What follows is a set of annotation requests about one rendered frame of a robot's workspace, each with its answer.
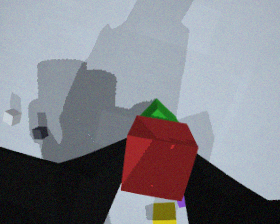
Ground red block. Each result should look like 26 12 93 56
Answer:
120 116 199 202

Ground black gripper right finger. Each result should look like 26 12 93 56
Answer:
184 153 280 224

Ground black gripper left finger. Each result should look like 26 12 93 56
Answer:
0 138 127 224

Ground purple block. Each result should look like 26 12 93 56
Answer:
176 196 186 208

